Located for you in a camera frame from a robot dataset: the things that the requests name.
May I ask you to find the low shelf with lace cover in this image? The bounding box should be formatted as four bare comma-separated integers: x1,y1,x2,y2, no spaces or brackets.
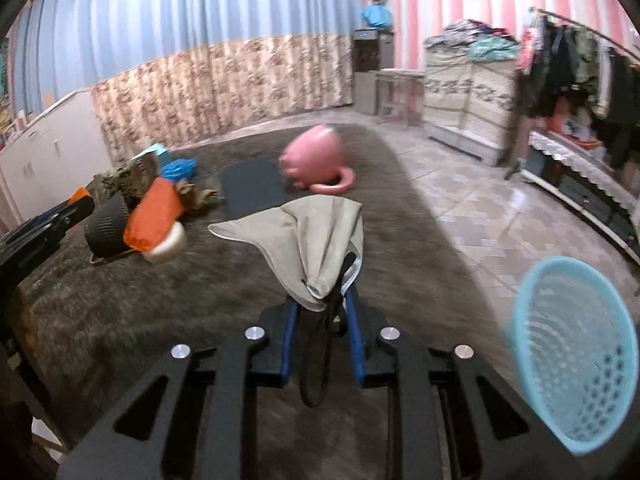
520,130,640,256

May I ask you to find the orange plastic bag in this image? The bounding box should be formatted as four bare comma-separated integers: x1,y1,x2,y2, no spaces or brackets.
123,177,182,253

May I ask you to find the metal clothes rack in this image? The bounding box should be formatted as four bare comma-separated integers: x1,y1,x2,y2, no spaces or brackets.
505,7,640,181

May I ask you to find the white metal stool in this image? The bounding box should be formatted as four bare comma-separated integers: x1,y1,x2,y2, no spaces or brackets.
375,69,426,126

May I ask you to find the teal tissue box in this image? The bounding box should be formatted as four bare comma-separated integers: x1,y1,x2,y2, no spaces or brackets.
132,143,170,161

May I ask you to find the light blue plastic basket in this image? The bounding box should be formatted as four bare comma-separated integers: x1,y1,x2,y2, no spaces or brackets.
505,255,640,456

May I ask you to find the blue plastic bag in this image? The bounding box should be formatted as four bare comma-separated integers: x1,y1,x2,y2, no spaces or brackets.
161,158,198,182

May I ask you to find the camouflage cloth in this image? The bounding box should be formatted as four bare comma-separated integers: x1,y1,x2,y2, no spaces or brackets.
94,165,151,207

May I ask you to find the blue and floral curtain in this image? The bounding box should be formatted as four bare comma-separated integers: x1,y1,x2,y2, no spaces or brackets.
7,0,363,161

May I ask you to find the row of hanging clothes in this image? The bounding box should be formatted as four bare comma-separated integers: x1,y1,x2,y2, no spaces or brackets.
517,12,640,171

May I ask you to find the pink mug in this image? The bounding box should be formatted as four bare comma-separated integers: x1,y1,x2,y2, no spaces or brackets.
278,125,357,195

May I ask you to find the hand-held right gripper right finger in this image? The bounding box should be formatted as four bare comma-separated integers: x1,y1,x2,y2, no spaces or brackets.
345,290,586,480

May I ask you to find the cloth covered cabinet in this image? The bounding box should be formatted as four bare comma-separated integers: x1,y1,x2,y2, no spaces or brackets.
424,45,523,166

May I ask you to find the beige cloth with black strap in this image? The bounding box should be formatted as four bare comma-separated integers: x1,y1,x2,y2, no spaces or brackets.
207,196,365,408

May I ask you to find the white cabinet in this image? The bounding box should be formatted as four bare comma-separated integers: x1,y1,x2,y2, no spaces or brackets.
0,87,116,231

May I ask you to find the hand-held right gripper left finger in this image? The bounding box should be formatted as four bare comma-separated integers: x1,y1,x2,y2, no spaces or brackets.
56,302,301,480

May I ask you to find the black notebook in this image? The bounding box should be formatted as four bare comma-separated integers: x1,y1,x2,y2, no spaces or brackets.
221,159,296,221

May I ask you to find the white round container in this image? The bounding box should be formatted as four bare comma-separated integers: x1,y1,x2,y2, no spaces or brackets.
142,221,188,263

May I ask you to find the pile of folded clothes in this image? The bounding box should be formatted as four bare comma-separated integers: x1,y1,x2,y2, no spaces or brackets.
425,19,521,61

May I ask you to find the dark printed packet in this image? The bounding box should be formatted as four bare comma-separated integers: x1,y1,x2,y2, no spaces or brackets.
127,154,162,183

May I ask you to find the brown crumpled wrapper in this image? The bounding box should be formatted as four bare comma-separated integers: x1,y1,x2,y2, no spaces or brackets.
174,180,221,216

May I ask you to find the grey water dispenser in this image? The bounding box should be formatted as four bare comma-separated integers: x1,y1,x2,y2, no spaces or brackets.
352,29,396,116

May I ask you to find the black ribbed cup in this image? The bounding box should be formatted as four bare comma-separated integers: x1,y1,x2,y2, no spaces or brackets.
84,194,133,256

